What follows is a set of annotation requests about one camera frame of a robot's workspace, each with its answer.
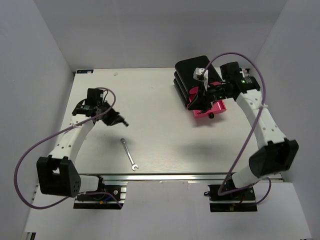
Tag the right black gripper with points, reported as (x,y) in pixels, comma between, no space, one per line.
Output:
(201,102)

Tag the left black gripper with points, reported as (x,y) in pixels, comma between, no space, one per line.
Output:
(115,118)

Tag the pink top drawer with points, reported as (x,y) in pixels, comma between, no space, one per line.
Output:
(193,90)

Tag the pink drawer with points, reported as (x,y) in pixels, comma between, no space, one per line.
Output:
(193,90)
(218,107)

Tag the black drawer cabinet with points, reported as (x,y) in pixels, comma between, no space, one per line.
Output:
(183,77)

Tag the silver combination wrench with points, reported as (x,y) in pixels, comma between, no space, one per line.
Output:
(134,166)

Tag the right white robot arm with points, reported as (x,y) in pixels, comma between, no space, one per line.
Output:
(275,152)

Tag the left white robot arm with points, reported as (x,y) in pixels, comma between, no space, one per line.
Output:
(57,173)

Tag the left blue corner label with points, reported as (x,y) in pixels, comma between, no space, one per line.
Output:
(84,71)

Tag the white foam board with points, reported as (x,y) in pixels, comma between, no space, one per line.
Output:
(175,211)

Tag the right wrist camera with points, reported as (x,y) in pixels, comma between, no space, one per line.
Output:
(202,75)

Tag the aluminium table edge rail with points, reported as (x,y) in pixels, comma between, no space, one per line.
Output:
(159,177)

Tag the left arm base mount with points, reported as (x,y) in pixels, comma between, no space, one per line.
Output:
(108,195)

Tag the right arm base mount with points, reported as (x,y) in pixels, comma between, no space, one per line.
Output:
(237,202)

